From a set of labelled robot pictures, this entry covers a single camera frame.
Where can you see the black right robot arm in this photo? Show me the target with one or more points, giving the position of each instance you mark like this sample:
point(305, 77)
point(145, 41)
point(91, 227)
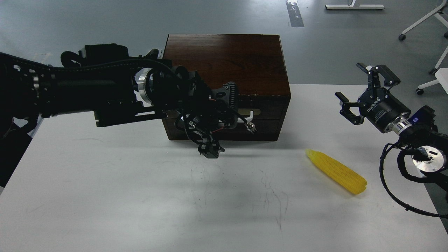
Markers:
point(424, 150)

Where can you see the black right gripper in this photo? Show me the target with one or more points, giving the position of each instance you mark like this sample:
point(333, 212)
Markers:
point(380, 108)

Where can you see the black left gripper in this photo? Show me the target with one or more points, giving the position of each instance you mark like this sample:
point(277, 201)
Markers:
point(205, 111)

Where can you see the grey floor tape strip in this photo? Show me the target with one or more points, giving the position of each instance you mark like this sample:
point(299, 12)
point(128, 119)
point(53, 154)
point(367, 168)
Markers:
point(294, 14)

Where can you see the wooden drawer with white handle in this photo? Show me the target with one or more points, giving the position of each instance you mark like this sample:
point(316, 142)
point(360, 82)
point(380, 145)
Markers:
point(271, 107)

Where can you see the yellow corn cob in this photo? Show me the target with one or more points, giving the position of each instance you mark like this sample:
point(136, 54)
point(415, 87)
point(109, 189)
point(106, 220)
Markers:
point(338, 172)

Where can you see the white floor tape marks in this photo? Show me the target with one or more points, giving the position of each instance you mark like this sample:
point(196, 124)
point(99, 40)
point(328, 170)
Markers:
point(159, 52)

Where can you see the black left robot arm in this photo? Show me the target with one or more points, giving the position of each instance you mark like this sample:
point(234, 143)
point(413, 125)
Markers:
point(118, 88)

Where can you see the white stand base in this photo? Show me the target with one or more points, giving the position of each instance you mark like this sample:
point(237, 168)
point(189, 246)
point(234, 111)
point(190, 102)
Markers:
point(353, 5)

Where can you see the dark wooden drawer cabinet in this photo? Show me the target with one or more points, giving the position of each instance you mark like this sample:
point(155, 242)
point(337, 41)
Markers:
point(254, 62)

